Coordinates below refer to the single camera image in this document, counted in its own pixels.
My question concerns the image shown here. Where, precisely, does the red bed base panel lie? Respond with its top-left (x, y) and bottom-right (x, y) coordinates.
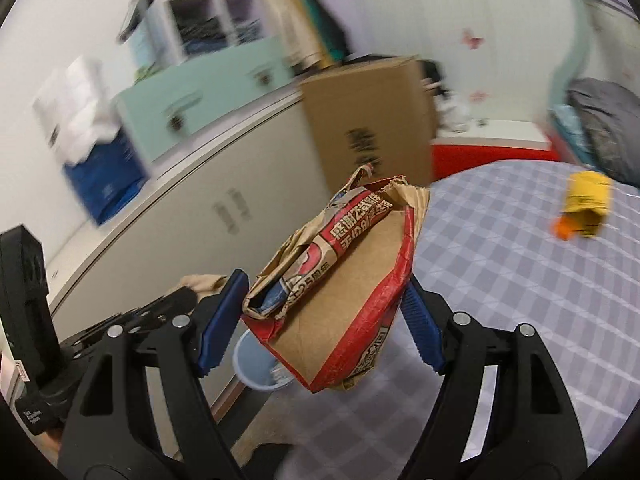
top-left (430, 142), bottom-right (561, 181)

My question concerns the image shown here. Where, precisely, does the white shelf unit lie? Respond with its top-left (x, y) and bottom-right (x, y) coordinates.
top-left (120, 0), bottom-right (271, 76)

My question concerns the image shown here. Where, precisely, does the blue plastic bucket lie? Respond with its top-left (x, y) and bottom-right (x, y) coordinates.
top-left (234, 330), bottom-right (301, 393)

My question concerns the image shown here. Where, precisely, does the beige cloth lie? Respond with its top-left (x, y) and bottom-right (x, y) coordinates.
top-left (182, 274), bottom-right (226, 297)

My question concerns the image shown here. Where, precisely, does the mint edged white headboard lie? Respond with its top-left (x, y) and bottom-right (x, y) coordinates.
top-left (545, 0), bottom-right (640, 111)

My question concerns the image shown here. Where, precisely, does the large cardboard box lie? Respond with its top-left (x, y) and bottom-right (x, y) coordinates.
top-left (297, 56), bottom-right (438, 196)

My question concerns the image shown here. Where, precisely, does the mint green drawer cabinet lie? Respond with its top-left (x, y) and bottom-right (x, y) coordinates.
top-left (115, 35), bottom-right (296, 166)

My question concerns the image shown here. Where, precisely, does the orange snack wrapper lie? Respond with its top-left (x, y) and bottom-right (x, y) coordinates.
top-left (552, 215), bottom-right (576, 241)

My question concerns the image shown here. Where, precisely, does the white plastic bag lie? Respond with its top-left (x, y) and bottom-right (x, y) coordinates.
top-left (440, 87), bottom-right (473, 133)

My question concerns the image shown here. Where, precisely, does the yellow carton box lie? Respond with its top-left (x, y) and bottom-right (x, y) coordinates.
top-left (562, 170), bottom-right (613, 238)

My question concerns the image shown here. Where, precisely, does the grey duvet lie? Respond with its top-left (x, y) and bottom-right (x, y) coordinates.
top-left (565, 77), bottom-right (640, 188)

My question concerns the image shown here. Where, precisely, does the teal shirt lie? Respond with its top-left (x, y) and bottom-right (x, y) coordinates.
top-left (300, 0), bottom-right (348, 63)

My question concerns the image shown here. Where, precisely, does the teal bed sheet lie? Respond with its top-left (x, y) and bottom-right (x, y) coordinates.
top-left (547, 105), bottom-right (586, 161)

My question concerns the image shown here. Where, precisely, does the crumpled white bin liner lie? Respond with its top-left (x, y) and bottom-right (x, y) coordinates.
top-left (32, 57), bottom-right (121, 166)

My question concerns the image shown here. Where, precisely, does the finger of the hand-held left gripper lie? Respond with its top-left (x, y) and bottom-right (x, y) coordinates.
top-left (60, 287), bottom-right (198, 361)

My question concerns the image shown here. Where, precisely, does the white ledge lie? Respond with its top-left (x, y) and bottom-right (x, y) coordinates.
top-left (435, 120), bottom-right (553, 150)

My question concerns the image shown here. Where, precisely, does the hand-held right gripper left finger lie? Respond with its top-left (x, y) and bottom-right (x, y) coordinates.
top-left (57, 269), bottom-right (251, 480)

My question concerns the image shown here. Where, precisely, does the blue storage bin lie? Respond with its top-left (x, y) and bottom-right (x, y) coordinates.
top-left (62, 130), bottom-right (148, 226)

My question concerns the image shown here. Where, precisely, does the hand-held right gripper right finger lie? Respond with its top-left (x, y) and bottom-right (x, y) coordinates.
top-left (400, 280), bottom-right (588, 480)

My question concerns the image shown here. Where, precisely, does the dark clothing pile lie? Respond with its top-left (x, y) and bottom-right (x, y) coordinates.
top-left (417, 60), bottom-right (446, 101)

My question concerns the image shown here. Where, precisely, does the cream jacket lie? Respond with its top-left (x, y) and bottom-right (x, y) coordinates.
top-left (260, 0), bottom-right (321, 68)

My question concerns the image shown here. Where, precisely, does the cream curved cabinet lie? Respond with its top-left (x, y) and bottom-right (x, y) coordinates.
top-left (47, 80), bottom-right (341, 426)

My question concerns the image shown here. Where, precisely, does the red and brown paper bag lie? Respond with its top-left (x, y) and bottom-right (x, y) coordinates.
top-left (241, 164), bottom-right (431, 395)

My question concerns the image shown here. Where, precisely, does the pink butterfly sticker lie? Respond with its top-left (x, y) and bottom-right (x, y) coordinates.
top-left (460, 27), bottom-right (486, 51)

